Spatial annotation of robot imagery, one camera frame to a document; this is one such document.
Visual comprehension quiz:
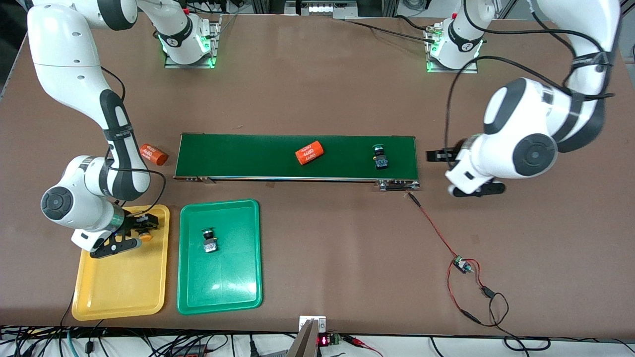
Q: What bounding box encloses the thin black cable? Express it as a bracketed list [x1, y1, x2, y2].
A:
[60, 292, 76, 329]

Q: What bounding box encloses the red black power cable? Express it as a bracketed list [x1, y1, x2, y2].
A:
[446, 258, 551, 354]

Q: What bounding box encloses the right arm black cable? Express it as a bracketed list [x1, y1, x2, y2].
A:
[102, 67, 167, 221]

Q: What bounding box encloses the red black motor cable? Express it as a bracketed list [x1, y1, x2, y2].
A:
[408, 192, 459, 261]

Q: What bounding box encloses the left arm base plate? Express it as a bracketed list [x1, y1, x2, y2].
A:
[425, 25, 480, 74]

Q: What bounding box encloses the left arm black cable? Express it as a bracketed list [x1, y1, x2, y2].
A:
[445, 0, 618, 152]

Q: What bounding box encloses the green conveyor belt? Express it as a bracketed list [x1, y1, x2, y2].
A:
[174, 133, 421, 192]

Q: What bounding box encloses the green plastic tray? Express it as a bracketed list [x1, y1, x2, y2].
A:
[177, 199, 263, 316]

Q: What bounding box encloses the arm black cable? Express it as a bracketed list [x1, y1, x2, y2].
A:
[445, 0, 618, 152]
[102, 67, 167, 221]

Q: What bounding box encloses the metal device with light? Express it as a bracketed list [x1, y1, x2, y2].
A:
[284, 0, 359, 20]

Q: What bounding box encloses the orange printed cylinder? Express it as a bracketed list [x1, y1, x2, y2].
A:
[139, 143, 170, 166]
[295, 141, 324, 166]

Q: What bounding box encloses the green push button switch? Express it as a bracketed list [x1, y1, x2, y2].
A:
[201, 227, 220, 254]
[372, 144, 390, 171]

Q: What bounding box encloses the silver mounting bracket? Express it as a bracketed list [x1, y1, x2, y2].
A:
[299, 315, 327, 334]

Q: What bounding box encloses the yellow plastic tray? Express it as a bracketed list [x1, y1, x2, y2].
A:
[71, 204, 170, 321]

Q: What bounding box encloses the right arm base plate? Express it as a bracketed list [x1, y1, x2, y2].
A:
[164, 15, 221, 69]

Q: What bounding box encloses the red alligator clip lead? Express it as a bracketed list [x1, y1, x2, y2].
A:
[342, 335, 385, 357]

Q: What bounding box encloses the black table cable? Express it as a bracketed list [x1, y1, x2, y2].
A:
[342, 15, 440, 45]

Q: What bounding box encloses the grey metal bar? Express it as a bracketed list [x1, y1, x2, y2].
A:
[286, 320, 320, 357]

